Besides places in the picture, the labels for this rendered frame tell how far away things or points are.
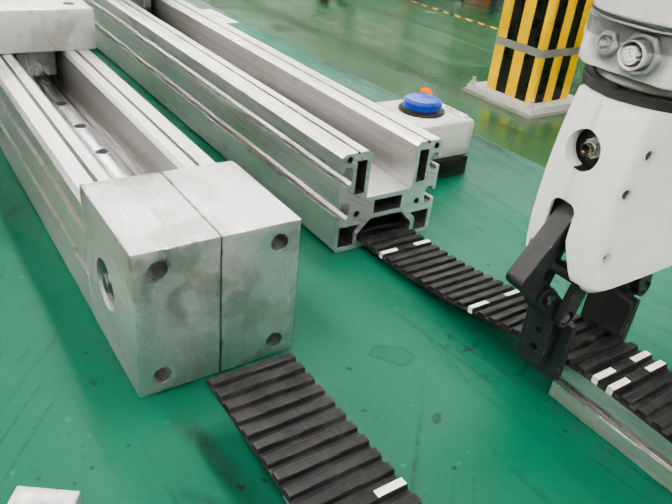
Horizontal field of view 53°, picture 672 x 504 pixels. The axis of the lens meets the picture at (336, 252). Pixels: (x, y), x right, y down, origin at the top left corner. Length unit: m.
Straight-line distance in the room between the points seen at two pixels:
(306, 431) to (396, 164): 0.30
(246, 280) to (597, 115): 0.20
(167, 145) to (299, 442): 0.26
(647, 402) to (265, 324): 0.22
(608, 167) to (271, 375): 0.20
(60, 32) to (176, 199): 0.36
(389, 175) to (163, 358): 0.27
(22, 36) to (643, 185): 0.57
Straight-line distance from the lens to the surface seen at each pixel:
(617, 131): 0.34
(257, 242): 0.38
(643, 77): 0.35
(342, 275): 0.51
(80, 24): 0.74
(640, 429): 0.41
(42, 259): 0.54
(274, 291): 0.40
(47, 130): 0.54
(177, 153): 0.49
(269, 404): 0.35
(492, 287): 0.50
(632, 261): 0.38
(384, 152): 0.58
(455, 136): 0.69
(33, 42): 0.73
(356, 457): 0.33
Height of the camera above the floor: 1.05
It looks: 30 degrees down
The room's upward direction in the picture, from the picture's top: 6 degrees clockwise
